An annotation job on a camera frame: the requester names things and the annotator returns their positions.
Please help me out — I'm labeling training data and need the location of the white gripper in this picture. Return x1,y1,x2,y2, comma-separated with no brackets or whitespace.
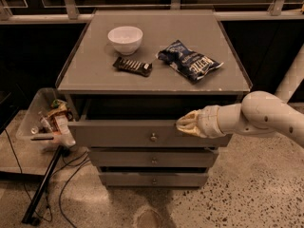
177,105,225,139

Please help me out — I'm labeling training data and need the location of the grey top drawer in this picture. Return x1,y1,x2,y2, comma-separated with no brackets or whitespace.
67,98,233,149

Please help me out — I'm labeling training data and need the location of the grey drawer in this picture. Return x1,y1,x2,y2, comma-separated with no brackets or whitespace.
67,98,233,149
88,148,218,167
100,172,208,187

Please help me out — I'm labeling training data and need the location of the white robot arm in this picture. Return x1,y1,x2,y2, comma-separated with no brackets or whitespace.
176,91,304,147

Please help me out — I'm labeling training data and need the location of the grey middle drawer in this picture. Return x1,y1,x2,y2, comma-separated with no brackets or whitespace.
88,148,218,167

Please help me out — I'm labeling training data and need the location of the grey drawer cabinet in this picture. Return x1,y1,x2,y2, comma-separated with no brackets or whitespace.
56,10,252,175

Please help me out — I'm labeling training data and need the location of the grey bottom drawer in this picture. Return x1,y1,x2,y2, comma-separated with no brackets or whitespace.
100,172,208,187

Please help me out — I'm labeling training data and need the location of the blue chip bag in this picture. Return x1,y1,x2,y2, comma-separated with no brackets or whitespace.
157,40,222,83

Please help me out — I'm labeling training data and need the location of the black snack bar wrapper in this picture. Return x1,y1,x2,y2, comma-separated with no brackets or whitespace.
113,57,153,77

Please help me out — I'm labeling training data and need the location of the white ceramic bowl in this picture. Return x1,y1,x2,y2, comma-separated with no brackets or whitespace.
107,26,143,55

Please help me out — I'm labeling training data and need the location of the brown labelled snack package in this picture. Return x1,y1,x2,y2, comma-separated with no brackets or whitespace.
47,109,69,135

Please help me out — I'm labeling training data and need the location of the green snack packet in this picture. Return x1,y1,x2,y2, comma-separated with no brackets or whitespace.
50,99,67,109

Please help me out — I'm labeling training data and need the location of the metal window railing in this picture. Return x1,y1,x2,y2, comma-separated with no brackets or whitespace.
0,0,304,24

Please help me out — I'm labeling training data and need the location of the clear plastic bin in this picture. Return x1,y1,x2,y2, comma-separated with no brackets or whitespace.
16,88,76,151

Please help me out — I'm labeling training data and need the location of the black metal stand leg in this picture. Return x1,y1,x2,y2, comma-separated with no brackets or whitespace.
22,145,64,224

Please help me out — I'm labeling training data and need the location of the black floor cable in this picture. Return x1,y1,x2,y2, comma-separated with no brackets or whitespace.
3,128,91,228

